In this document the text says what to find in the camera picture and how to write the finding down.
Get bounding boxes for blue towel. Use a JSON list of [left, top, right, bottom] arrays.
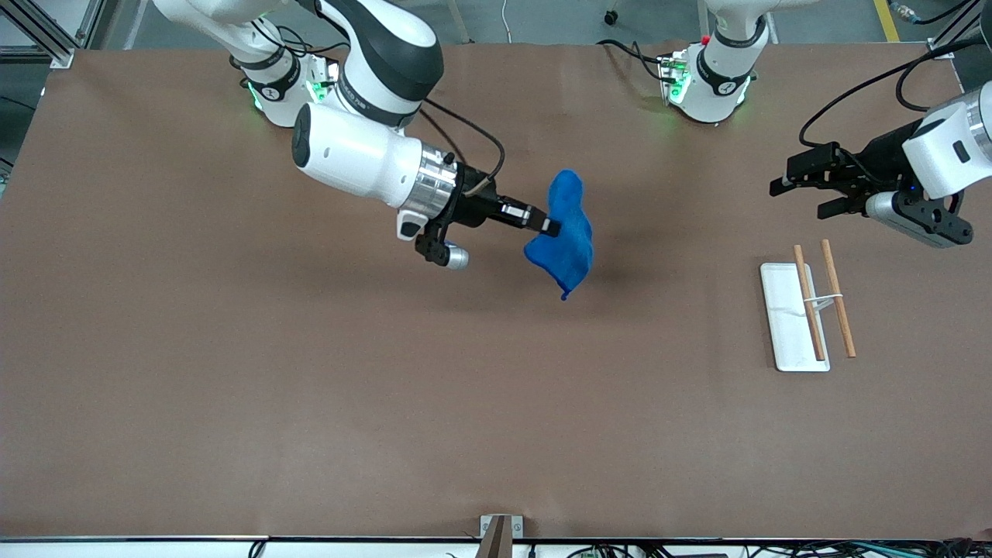
[[524, 169, 595, 301]]

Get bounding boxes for light wooden rack rod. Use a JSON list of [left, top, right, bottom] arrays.
[[793, 245, 827, 362], [821, 239, 857, 359]]

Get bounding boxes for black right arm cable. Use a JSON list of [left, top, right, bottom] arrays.
[[418, 97, 506, 191]]

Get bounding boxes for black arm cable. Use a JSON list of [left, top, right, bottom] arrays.
[[798, 39, 992, 148], [418, 97, 506, 191]]

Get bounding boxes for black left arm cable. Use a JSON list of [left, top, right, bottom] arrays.
[[798, 39, 992, 148]]

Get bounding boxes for white rack base plate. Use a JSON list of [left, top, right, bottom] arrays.
[[759, 263, 832, 374]]

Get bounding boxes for aluminium frame profile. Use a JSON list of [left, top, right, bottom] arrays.
[[928, 8, 992, 61], [0, 0, 105, 69]]

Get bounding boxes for black base power cable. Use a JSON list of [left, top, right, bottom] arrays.
[[597, 39, 669, 82]]

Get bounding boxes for metal table edge bracket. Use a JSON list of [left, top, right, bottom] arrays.
[[477, 515, 524, 558]]

